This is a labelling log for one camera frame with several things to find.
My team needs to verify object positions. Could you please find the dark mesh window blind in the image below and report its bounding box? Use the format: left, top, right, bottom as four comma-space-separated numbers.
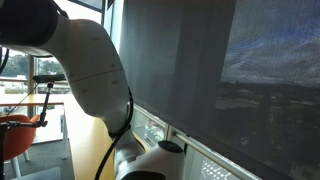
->
118, 0, 320, 180

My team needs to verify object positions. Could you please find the yellow side table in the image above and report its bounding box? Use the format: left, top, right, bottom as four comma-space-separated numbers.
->
0, 93, 65, 108

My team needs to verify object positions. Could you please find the grey metal handrail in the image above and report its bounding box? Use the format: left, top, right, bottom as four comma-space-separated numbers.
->
133, 103, 262, 180

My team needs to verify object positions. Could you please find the orange chair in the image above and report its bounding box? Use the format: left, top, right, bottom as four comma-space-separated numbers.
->
0, 114, 42, 178

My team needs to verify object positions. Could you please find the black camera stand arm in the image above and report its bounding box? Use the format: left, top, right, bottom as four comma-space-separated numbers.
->
0, 82, 55, 180

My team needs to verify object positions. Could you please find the black bar camera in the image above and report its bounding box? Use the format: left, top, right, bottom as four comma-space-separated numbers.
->
32, 73, 67, 84

